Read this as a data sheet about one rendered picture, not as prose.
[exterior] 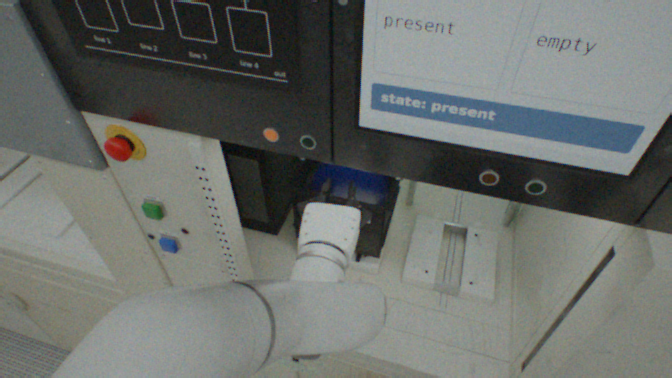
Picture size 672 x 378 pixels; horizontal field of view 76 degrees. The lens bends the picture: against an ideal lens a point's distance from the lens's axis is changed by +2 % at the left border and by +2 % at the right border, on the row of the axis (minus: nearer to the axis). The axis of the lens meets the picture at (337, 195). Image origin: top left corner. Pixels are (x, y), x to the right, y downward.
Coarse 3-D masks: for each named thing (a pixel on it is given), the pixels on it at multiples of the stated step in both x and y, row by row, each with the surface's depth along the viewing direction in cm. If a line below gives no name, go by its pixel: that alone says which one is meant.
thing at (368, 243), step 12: (300, 168) 96; (312, 168) 104; (288, 180) 93; (300, 180) 96; (312, 180) 103; (396, 180) 93; (300, 192) 92; (312, 192) 91; (396, 192) 91; (336, 204) 91; (372, 204) 88; (384, 204) 96; (300, 216) 98; (372, 216) 90; (384, 216) 89; (372, 228) 93; (384, 228) 94; (360, 240) 98; (372, 240) 96; (384, 240) 98; (360, 252) 101; (372, 252) 99
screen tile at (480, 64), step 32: (384, 0) 38; (416, 0) 38; (448, 0) 37; (480, 0) 36; (512, 0) 35; (384, 32) 40; (480, 32) 38; (512, 32) 37; (384, 64) 43; (416, 64) 42; (448, 64) 41; (480, 64) 40
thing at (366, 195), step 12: (324, 168) 99; (336, 168) 98; (348, 168) 97; (324, 180) 102; (336, 180) 101; (348, 180) 99; (360, 180) 98; (372, 180) 97; (336, 192) 104; (360, 192) 101; (372, 192) 100; (384, 192) 99
